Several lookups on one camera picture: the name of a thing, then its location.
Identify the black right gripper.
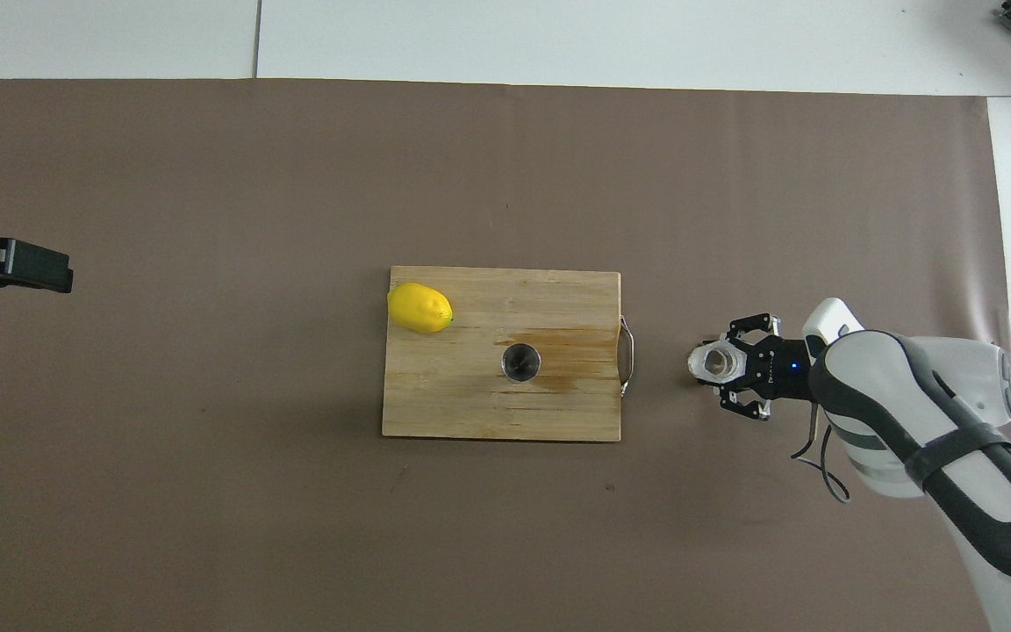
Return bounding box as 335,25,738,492
718,312,815,422

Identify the small clear glass cup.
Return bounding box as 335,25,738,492
688,341,748,385

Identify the steel double jigger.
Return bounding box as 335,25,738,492
501,343,542,384

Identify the brown paper table mat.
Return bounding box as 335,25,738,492
0,77,1011,632

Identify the wooden cutting board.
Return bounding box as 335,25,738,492
382,266,622,442

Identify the yellow lemon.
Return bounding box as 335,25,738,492
387,282,455,335

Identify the metal cutting board handle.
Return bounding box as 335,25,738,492
618,314,636,396

